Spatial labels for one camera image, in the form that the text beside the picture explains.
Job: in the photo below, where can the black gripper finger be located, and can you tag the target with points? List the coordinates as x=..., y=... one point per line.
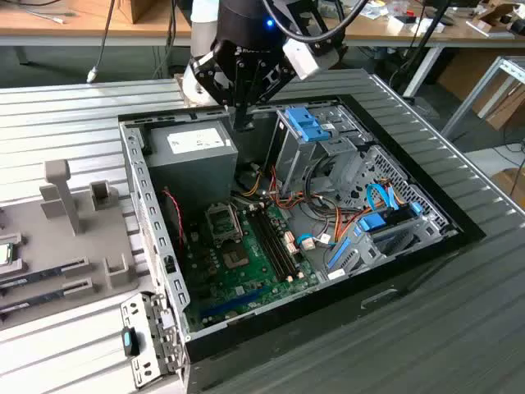
x=213, y=78
x=270, y=82

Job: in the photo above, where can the CPU socket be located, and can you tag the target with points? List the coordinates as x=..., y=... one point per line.
x=236, y=258

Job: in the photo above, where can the blue disk carrier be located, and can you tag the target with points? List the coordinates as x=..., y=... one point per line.
x=305, y=125

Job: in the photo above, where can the metal drive cage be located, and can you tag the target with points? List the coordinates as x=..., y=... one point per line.
x=295, y=164

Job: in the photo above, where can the brown cardboard box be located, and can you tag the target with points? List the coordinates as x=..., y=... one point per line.
x=139, y=10

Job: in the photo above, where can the grey power supply unit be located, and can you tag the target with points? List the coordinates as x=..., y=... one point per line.
x=193, y=176

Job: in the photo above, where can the wooden desk white legs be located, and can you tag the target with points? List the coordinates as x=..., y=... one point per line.
x=369, y=30

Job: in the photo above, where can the black case fan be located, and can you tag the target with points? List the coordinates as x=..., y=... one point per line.
x=169, y=230

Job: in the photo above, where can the black RAM slot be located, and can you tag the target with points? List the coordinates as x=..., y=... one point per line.
x=282, y=242
x=277, y=243
x=272, y=244
x=267, y=246

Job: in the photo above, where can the black lamp pole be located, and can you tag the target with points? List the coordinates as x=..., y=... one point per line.
x=430, y=30

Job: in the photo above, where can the large flat cardboard box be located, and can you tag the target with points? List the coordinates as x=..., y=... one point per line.
x=459, y=74

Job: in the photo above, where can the small blue clip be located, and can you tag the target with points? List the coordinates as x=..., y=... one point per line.
x=416, y=207

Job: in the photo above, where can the metal disk bay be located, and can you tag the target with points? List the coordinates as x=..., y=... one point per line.
x=369, y=255

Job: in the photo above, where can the green motherboard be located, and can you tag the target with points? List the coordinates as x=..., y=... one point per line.
x=262, y=287

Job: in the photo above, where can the blue expansion slot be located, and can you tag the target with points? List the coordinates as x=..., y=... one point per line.
x=236, y=303

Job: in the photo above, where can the open cardboard box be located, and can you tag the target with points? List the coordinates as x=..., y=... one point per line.
x=492, y=16

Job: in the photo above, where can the grey plastic parts rack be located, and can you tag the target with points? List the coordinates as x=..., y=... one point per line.
x=41, y=242

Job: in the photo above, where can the black metal PC case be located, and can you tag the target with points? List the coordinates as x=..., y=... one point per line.
x=287, y=340

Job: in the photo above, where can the blue RAM stick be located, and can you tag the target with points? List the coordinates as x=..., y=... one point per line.
x=41, y=296
x=41, y=274

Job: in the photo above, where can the small cardboard box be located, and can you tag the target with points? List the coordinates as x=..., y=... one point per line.
x=510, y=186

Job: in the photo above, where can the black blue latch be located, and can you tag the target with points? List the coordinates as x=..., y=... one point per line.
x=128, y=340

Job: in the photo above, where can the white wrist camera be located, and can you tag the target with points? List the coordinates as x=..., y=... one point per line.
x=301, y=59

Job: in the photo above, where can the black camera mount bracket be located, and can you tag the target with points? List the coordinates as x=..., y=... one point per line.
x=332, y=55

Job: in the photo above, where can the blue plastic rail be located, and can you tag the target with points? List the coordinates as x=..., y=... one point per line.
x=338, y=254

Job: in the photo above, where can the aluminium profile frame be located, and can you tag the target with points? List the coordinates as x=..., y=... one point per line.
x=471, y=99

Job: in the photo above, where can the metal card retention bracket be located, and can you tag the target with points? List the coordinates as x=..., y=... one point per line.
x=152, y=369

